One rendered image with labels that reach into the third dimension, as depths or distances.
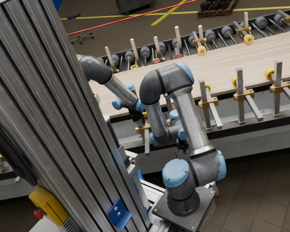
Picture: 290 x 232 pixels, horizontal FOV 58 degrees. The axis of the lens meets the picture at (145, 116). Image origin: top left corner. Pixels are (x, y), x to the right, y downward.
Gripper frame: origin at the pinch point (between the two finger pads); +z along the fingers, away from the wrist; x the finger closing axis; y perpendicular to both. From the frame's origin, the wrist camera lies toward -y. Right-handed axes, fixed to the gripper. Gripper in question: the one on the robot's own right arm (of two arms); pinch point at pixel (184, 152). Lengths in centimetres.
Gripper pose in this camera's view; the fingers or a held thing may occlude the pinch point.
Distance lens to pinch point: 177.8
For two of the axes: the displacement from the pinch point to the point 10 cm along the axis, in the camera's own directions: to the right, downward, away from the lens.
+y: 0.1, 6.0, -8.0
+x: 9.7, -2.1, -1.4
